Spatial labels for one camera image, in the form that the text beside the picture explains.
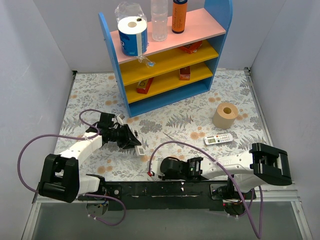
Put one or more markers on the orange bottle black cap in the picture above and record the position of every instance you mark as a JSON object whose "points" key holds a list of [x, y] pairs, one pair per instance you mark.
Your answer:
{"points": [[179, 12]]}

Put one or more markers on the orange box top shelf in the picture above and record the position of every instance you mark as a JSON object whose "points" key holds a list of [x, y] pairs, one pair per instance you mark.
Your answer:
{"points": [[192, 47]]}

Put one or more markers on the floral table mat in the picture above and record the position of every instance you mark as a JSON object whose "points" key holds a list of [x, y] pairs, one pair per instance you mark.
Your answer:
{"points": [[187, 121]]}

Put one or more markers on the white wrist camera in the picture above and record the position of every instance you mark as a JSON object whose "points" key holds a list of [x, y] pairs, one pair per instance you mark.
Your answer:
{"points": [[119, 119], [155, 168]]}

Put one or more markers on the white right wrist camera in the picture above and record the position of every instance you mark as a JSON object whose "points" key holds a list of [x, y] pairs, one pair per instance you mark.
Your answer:
{"points": [[155, 168]]}

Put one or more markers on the brown paper roll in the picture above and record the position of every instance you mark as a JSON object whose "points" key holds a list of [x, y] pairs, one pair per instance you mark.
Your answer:
{"points": [[225, 115]]}

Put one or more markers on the blue wrapped toilet paper roll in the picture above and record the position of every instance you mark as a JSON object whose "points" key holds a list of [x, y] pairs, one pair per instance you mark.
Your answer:
{"points": [[132, 27]]}

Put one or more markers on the orange box shelf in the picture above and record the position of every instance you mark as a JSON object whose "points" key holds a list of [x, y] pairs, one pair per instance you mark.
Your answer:
{"points": [[192, 47], [185, 73]]}

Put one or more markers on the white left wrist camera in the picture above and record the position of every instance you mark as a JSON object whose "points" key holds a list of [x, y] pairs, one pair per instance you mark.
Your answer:
{"points": [[119, 119]]}

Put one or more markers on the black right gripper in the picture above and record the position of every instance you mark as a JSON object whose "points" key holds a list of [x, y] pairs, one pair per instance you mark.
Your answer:
{"points": [[165, 167]]}

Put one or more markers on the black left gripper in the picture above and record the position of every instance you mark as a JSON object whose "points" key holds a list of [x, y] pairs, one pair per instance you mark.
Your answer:
{"points": [[126, 136]]}

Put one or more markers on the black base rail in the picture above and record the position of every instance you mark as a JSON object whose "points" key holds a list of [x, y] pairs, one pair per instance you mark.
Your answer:
{"points": [[173, 195]]}

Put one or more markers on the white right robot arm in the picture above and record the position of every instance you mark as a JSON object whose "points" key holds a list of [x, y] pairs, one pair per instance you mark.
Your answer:
{"points": [[262, 164]]}

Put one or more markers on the clear plastic water bottle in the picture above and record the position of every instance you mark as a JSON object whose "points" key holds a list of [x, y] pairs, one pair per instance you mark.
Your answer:
{"points": [[159, 19]]}

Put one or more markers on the red box lower shelf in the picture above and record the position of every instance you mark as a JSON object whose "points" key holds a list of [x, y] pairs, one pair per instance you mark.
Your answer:
{"points": [[143, 86]]}

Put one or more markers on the orange box middle shelf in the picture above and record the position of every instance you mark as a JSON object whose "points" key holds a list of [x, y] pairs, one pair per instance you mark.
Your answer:
{"points": [[185, 73]]}

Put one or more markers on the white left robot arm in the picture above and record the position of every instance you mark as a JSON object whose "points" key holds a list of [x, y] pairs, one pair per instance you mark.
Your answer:
{"points": [[61, 179]]}

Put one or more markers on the long white remote control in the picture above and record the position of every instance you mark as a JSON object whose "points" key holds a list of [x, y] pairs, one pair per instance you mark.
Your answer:
{"points": [[139, 148]]}

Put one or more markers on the small plastic wrapper scrap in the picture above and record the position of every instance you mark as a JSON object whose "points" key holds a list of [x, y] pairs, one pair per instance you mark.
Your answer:
{"points": [[144, 60]]}

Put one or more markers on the small white display remote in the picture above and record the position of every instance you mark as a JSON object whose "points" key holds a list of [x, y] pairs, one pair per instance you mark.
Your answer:
{"points": [[218, 139]]}

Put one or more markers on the blue shelf unit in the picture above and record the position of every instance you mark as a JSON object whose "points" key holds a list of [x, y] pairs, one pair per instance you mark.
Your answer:
{"points": [[209, 24]]}

